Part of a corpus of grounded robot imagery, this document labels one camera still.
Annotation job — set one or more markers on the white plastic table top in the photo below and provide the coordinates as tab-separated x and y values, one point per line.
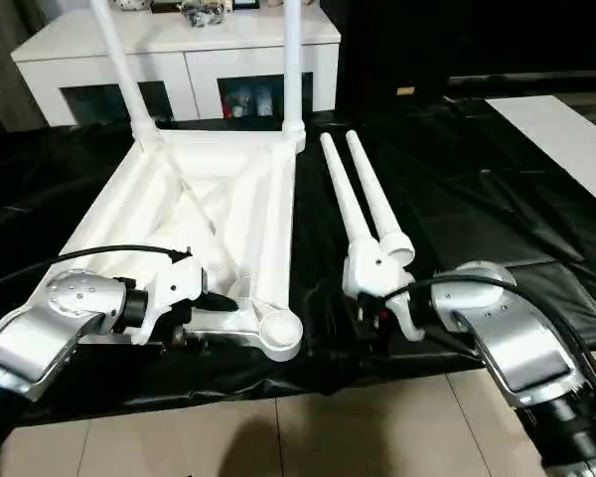
228	199

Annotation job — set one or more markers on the white plastic table leg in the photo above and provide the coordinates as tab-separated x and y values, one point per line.
347	199
377	199
293	74
124	74

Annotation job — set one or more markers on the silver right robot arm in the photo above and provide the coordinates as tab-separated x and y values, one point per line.
516	338

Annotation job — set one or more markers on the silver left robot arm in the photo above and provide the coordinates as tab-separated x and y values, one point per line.
54	323

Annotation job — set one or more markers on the black plastic mat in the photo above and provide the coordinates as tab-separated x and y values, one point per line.
477	223

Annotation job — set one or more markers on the red and white container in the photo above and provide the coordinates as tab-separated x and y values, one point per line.
227	107

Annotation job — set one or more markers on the small yellow label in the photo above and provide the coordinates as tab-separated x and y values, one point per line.
405	91

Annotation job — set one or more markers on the white flat board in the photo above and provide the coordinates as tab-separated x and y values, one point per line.
561	144

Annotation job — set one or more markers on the white sideboard cabinet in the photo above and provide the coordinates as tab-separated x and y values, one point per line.
154	45

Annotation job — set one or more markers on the bag of black items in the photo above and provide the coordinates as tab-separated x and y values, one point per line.
203	15

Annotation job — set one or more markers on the black low cabinet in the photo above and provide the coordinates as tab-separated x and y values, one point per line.
477	45

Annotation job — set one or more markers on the spotted white plush toy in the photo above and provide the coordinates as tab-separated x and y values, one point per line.
131	4

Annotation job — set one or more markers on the dark grey curtain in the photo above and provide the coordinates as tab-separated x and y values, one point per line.
5	59

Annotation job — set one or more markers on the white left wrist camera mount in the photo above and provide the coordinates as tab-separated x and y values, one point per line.
174	288

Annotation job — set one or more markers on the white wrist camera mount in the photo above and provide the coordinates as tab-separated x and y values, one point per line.
174	288
372	268

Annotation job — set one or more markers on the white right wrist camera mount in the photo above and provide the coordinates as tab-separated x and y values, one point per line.
372	268

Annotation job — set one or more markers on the dark frame with yellow cards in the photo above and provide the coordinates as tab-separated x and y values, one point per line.
198	4

